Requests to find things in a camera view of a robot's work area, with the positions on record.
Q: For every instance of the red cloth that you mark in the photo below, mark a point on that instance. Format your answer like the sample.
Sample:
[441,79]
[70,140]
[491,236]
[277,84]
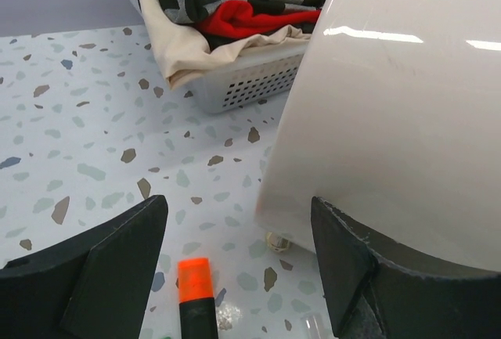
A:
[241,19]

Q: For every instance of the white plastic basket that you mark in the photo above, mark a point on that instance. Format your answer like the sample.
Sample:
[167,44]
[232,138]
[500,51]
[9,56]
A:
[248,79]

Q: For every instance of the beige round drawer organizer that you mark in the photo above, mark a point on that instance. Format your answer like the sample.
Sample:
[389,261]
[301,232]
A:
[394,118]

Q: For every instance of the orange black highlighter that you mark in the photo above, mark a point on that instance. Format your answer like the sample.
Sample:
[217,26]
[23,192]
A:
[196,300]

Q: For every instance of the blue cap marker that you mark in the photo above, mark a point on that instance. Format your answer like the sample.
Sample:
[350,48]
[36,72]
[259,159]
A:
[314,327]

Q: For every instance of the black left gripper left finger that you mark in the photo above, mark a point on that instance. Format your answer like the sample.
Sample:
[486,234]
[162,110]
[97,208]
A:
[93,285]

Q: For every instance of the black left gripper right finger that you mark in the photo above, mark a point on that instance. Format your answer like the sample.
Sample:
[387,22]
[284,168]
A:
[376,287]

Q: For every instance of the beige cloth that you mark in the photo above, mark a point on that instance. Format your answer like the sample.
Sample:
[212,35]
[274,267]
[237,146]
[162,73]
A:
[183,53]

